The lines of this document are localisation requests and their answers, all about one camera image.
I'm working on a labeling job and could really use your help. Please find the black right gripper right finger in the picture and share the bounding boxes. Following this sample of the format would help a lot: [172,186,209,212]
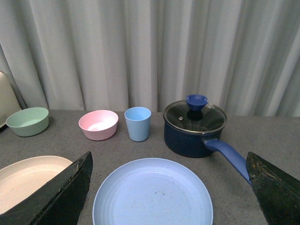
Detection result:
[246,152,300,225]

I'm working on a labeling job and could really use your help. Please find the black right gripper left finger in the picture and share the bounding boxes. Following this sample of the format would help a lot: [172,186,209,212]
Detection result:
[0,151,93,225]

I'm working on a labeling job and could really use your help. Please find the light blue plate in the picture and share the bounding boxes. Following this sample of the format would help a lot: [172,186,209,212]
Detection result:
[92,158,213,225]

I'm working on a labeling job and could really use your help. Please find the pink bowl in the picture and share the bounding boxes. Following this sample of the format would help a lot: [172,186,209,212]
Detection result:
[78,110,119,141]

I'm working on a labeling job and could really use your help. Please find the green bowl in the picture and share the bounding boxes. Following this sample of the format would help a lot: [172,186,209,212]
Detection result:
[6,107,49,137]

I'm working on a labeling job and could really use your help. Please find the dark blue saucepan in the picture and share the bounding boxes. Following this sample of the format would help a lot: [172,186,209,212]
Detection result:
[164,119,251,184]

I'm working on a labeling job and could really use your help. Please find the cream toaster appliance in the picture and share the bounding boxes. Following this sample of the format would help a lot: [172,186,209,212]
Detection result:
[0,72,21,128]

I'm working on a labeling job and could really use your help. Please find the light blue cup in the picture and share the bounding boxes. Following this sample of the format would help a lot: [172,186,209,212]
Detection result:
[124,107,151,142]

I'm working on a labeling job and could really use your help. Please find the glass lid blue knob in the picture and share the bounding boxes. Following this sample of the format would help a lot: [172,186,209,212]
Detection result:
[163,95,227,134]

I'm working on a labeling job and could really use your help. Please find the white curtain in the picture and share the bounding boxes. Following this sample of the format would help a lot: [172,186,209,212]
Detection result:
[0,0,300,117]

